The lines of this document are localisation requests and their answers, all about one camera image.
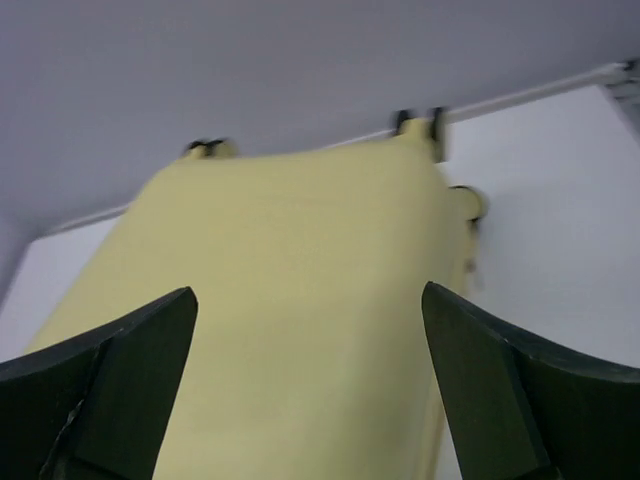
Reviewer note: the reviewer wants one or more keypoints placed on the aluminium table edge rail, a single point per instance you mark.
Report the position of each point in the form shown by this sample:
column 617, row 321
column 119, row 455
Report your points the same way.
column 616, row 73

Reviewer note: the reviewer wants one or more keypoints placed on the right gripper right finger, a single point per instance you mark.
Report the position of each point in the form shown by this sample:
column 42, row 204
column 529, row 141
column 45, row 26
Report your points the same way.
column 520, row 406

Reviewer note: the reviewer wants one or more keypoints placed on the yellow hard-shell suitcase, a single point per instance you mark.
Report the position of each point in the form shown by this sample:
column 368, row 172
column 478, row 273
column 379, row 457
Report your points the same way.
column 309, row 358

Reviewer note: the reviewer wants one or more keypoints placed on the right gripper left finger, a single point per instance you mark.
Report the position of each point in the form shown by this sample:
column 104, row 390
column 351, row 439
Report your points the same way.
column 97, row 405

